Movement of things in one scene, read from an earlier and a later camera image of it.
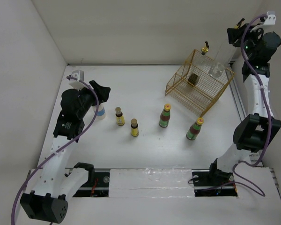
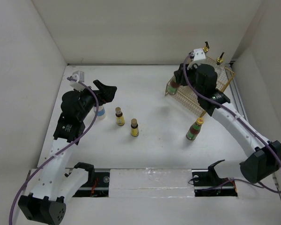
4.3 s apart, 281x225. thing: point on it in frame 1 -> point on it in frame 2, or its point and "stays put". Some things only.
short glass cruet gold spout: [205, 48] stays put
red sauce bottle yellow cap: [165, 116] -> [173, 88]
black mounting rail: [97, 184] stays put
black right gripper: [234, 33] -> [179, 74]
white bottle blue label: [101, 113] stays put
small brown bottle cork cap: [134, 131] stays put
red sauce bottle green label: [194, 130] stays put
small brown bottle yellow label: [120, 118] stays put
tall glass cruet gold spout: [204, 49] -> [222, 76]
